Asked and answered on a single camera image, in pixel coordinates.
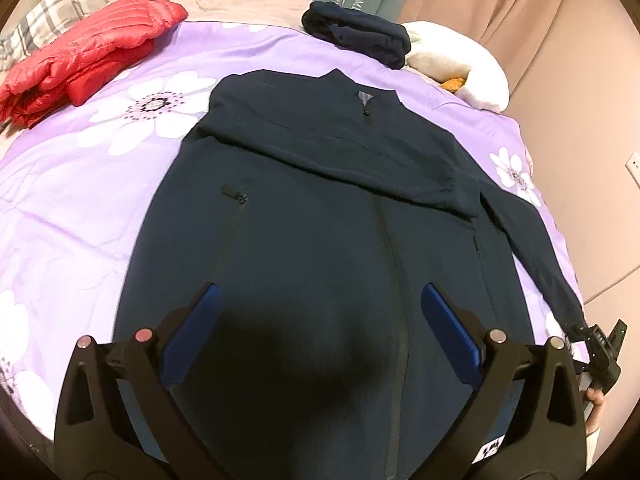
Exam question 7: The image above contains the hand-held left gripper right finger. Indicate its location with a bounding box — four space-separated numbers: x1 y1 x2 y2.
419 281 589 480

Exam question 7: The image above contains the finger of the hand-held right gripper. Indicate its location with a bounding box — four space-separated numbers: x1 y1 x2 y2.
567 324 596 348

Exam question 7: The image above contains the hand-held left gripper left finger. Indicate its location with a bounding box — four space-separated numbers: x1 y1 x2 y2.
54 281 222 480

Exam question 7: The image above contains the navy zip jacket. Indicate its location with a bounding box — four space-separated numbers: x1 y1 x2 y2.
114 67 587 480

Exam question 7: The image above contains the person's right hand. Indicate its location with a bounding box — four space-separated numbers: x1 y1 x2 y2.
585 387 607 433

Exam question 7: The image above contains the purple floral blanket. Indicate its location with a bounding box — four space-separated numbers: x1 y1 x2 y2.
0 19 591 443

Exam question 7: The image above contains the white fleece garment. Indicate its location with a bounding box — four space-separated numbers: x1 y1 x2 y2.
402 21 510 112

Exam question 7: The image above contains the red down jacket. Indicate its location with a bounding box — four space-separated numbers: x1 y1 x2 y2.
0 0 189 128

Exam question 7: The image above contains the folded navy garment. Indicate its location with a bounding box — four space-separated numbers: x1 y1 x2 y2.
301 1 412 70

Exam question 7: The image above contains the beige bed sheet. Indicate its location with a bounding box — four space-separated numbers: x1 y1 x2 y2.
165 0 321 25

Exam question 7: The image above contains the grey plaid pillow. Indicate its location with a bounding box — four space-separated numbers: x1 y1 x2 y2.
0 0 167 73

